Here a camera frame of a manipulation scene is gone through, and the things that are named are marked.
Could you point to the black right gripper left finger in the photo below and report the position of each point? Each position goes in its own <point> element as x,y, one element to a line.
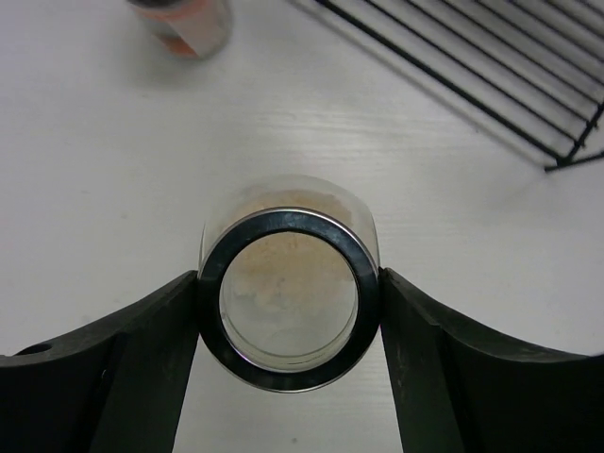
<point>114,385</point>

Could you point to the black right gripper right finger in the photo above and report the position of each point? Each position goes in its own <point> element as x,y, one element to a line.
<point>460,386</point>

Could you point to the wide clear glass jar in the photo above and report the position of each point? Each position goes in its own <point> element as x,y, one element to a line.
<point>288,293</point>

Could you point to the white lid orange spice jar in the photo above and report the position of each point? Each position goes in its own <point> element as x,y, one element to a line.
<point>187,28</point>

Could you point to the black wire rack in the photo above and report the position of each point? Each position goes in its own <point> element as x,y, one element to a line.
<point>530,72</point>

